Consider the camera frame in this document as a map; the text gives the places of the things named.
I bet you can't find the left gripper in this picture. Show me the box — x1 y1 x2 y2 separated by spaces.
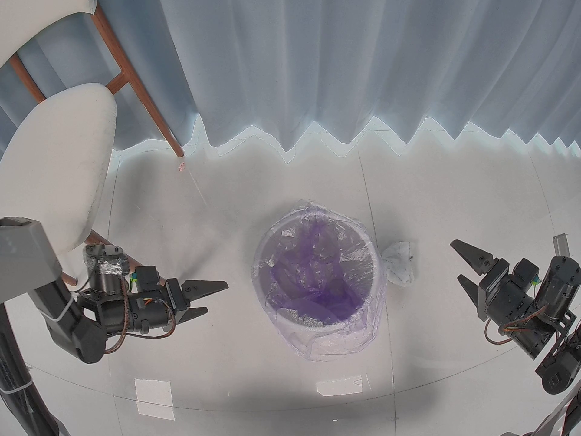
102 278 229 335

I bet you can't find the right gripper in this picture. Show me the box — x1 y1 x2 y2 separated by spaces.
450 239 543 333

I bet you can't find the white paper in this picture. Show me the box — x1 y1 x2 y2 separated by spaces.
382 240 417 288

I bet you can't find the purple plastic bag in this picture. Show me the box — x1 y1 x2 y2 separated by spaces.
251 199 386 362

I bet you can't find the white trash bin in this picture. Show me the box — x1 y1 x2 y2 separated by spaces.
263 212 381 358

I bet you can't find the white cushioned wooden chair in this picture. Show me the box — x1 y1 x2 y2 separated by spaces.
0 0 186 289

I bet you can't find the pale blue curtain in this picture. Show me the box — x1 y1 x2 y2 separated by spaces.
150 0 581 162
0 0 200 153

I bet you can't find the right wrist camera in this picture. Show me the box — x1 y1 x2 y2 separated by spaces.
512 257 543 292

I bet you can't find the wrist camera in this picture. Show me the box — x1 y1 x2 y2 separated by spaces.
129 265 166 299
512 257 543 292

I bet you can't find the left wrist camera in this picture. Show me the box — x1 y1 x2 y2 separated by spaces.
129 265 166 299

